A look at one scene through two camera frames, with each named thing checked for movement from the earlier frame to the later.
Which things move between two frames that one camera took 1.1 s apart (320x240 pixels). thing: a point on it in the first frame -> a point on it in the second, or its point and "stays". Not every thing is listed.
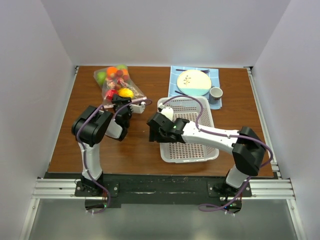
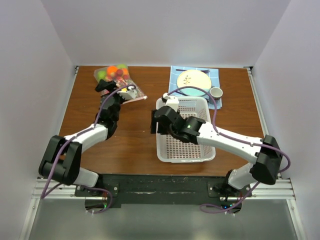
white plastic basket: [189, 108] stays
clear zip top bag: [114, 80] stays
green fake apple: [101, 77] stays
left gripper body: [124, 101] -> [118, 101]
